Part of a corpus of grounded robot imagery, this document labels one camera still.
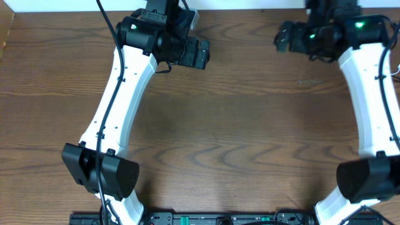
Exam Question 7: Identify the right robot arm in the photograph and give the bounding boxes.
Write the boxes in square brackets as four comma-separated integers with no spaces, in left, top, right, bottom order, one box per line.
[274,0,399,224]

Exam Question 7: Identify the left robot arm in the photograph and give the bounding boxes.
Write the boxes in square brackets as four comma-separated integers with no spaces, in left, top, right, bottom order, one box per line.
[62,0,210,224]

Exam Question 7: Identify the left camera black cable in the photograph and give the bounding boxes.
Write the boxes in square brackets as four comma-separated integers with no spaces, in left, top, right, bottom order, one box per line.
[94,0,126,225]

